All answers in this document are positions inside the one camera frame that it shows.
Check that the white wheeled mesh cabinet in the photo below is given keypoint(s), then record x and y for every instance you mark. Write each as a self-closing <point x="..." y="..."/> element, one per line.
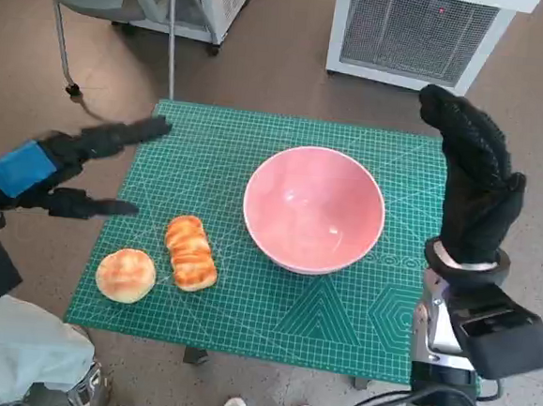
<point x="221" y="1"/>

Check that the large white mesh cabinet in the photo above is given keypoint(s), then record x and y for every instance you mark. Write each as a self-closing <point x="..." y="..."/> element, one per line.
<point x="416" y="31"/>

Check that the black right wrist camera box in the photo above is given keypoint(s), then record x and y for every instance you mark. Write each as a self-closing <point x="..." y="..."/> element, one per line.
<point x="510" y="339"/>

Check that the thin silver metal pole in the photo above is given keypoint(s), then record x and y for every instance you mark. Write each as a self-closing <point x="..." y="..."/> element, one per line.
<point x="172" y="40"/>

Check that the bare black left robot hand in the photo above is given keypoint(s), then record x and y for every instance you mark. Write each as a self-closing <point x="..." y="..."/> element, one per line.
<point x="25" y="169"/>

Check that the long striped toy bread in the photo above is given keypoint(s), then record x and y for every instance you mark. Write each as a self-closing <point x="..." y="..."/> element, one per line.
<point x="190" y="253"/>

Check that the green cutting mat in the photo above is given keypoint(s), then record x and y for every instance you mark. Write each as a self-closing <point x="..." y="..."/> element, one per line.
<point x="244" y="304"/>

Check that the black table bracket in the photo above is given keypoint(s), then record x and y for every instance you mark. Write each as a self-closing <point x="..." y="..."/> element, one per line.
<point x="361" y="383"/>
<point x="196" y="356"/>

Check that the round toy bread bun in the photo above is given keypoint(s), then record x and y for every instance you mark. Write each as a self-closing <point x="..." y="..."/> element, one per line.
<point x="125" y="275"/>

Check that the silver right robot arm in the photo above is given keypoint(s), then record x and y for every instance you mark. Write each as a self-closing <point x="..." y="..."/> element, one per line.
<point x="439" y="338"/>

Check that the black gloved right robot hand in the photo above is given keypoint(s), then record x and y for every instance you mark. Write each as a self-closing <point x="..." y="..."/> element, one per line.
<point x="473" y="205"/>

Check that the pink bowl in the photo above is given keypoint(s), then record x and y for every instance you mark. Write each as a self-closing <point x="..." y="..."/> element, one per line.
<point x="313" y="206"/>

